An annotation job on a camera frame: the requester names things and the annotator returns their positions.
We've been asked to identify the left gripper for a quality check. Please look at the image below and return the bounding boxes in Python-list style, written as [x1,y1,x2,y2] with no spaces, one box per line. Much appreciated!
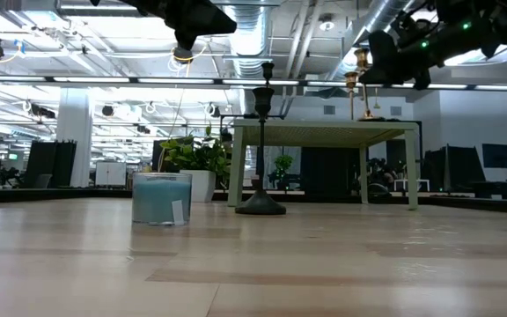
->
[123,0,238,50]

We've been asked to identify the long LED light bar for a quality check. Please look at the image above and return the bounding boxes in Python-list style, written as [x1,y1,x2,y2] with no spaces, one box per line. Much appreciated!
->
[0,74,507,92]

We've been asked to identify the dark wall monitor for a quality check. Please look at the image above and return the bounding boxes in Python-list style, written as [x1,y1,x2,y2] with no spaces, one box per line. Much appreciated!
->
[481,143,507,170]

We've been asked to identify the black lockers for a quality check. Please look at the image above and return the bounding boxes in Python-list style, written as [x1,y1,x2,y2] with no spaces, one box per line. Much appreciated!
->
[24,140,77,189]

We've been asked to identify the gold candlestick holder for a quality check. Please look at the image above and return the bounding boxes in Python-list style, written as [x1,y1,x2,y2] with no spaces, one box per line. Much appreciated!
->
[353,47,386,122]
[344,70,359,122]

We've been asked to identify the person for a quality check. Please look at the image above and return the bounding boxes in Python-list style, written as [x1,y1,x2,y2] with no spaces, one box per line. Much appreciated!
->
[220,129,233,155]

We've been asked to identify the green plant in white pot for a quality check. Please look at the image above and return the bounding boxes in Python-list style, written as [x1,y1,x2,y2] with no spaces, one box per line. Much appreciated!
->
[159,124,232,204]

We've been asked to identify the blue candle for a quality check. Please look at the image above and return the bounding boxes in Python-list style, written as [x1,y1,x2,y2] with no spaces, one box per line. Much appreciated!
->
[131,171,194,227]

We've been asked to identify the white low cabinet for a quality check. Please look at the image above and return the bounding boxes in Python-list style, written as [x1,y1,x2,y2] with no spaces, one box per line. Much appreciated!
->
[94,161,128,188]

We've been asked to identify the silver air duct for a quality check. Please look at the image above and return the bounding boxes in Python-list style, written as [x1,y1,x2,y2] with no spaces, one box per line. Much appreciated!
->
[327,0,413,81]
[222,0,273,80]

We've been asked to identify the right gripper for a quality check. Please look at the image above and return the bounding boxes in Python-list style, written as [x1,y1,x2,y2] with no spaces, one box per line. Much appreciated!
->
[358,12,495,92]

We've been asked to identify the green perforated metal riser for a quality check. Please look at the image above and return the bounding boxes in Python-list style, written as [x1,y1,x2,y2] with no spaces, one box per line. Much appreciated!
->
[227,118,421,211]

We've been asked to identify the small background plant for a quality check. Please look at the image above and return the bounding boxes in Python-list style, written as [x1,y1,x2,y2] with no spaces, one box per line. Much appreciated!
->
[275,153,294,191]

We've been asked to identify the white round ceiling sensor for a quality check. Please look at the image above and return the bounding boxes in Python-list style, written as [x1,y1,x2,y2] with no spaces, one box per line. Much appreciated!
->
[318,12,336,32]

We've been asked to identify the black aluminium table frame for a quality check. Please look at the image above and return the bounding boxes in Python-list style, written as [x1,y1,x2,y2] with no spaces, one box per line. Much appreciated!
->
[0,187,507,217]

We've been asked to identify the black background cabinet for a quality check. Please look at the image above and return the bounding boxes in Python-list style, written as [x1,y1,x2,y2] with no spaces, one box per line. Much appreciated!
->
[300,146,360,197]

